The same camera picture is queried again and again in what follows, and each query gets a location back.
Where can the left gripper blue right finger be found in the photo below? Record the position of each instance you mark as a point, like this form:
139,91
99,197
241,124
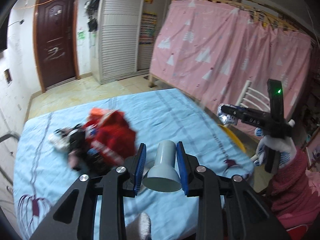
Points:
182,161

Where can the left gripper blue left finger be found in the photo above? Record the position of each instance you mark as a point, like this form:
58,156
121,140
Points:
139,168

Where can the grey plastic cup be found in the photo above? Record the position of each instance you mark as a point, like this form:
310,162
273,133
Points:
163,177

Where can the blue white wrapper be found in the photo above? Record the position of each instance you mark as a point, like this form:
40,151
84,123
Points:
226,119

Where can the black and white sock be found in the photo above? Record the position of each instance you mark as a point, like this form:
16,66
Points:
71,141

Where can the red fleece sleeve forearm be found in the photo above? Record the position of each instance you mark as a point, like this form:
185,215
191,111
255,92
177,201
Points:
294,193

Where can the right white gloved hand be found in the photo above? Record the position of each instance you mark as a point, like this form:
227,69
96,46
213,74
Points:
275,146

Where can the left white gloved hand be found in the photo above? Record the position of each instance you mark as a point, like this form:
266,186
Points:
140,228

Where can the white metal chair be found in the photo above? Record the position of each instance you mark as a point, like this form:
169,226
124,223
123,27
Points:
252,98

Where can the pink patterned bed curtain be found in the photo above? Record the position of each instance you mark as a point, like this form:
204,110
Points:
210,50

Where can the light blue bed sheet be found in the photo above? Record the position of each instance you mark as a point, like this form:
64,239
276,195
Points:
42,175

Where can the white louvered wardrobe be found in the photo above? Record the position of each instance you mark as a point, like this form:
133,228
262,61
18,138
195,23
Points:
119,28

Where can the dark brown wooden door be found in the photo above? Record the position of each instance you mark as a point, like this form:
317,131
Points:
54,39

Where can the colourful wall poster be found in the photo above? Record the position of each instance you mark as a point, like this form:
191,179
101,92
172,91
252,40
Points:
148,26

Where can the black bags hanging on wall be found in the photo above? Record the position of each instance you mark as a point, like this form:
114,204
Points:
92,13

